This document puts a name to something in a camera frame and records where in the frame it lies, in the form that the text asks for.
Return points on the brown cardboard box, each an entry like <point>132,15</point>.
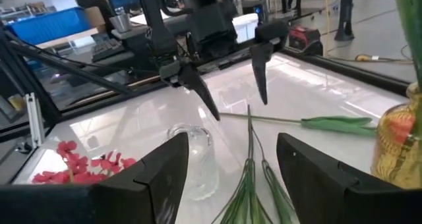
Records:
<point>95,18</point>

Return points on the black table frame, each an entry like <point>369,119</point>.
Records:
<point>346,70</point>

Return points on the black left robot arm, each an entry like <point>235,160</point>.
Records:
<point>158,26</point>

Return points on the yellow glass bottle vase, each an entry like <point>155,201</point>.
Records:
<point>389,164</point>

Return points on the blue plastic bin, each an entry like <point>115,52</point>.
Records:
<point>49,26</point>

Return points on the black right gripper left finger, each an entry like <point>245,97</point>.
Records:
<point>145,191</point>

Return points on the person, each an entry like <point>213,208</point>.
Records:
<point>89,0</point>
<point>291,0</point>

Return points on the silver aluminium extrusion bracket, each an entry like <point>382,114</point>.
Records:
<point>34,118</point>

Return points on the black keyboard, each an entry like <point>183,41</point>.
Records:
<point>105,48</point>

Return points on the clear cut glass vase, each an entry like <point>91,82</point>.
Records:
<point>201,171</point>

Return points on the black stand post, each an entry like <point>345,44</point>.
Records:
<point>344,13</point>

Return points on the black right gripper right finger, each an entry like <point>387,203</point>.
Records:
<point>329,191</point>

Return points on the red and black device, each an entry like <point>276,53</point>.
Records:
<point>303,36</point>

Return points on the white plastic box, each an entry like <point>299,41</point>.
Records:
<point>245,26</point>

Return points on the metal cup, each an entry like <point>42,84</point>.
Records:
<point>121,22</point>

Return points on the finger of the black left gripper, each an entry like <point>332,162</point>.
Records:
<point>191,79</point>
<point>262,66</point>

